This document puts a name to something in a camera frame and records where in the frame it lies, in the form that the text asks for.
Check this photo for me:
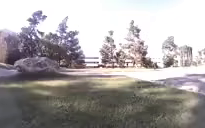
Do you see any row of trees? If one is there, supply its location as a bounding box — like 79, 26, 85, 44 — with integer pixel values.
4, 10, 205, 70

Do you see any low white building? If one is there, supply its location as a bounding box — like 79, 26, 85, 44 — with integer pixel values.
84, 56, 102, 67

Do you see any green grass ground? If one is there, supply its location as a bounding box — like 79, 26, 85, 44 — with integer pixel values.
0, 72, 204, 128

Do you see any large grey boulder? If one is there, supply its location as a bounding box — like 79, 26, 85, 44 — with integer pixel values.
13, 56, 60, 74

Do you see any grey building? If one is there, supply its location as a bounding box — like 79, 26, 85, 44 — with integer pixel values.
178, 45, 194, 67

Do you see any pale paved path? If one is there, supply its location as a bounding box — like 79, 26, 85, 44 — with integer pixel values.
116, 65, 205, 128

